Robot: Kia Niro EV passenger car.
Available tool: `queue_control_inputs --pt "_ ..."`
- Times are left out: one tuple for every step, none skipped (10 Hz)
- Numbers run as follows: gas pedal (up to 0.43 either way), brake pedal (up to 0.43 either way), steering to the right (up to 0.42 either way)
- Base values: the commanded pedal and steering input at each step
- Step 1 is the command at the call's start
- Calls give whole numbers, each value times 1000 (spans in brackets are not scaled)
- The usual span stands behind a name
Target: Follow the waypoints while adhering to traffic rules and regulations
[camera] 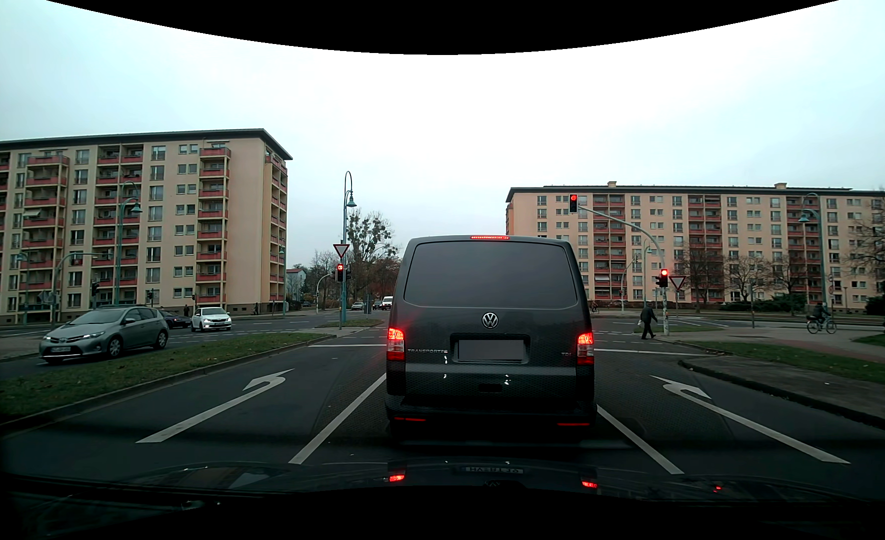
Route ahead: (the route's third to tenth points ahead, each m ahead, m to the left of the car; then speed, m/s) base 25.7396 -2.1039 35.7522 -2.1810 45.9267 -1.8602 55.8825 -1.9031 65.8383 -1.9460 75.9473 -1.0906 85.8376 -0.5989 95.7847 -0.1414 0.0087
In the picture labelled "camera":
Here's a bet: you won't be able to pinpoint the dark grey van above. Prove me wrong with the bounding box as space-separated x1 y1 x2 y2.
384 234 597 441

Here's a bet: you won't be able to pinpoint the traffic light with yield sign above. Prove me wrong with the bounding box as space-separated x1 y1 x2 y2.
332 242 352 330

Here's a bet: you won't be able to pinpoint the dark grey asphalt road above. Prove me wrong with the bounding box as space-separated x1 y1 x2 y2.
0 309 885 502

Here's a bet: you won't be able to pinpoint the car's own bonnet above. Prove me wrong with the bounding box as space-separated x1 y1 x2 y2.
0 456 885 540

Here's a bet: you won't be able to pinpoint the white car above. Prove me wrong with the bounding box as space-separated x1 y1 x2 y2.
190 306 234 333

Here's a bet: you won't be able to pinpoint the road markings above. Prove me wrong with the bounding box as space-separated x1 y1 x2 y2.
136 318 852 476

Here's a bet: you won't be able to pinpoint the long beige apartment building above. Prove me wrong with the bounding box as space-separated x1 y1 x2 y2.
505 180 885 313

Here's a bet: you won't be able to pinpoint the row of bare trees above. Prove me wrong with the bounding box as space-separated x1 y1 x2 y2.
675 243 815 315

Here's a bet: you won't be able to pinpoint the tall beige apartment building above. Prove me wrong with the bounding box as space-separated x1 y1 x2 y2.
0 128 294 325

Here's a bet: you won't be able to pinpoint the grass median strip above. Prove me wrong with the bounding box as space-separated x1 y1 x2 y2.
0 331 331 421

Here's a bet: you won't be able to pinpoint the grey hatchback car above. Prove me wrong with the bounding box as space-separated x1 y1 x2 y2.
39 305 171 364

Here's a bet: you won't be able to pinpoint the grey pavement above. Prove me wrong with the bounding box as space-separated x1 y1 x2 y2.
656 324 885 441

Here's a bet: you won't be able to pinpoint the person on bicycle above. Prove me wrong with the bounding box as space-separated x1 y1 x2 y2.
806 301 838 336

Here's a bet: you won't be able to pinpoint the grass verge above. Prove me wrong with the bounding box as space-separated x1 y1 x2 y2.
701 331 885 396

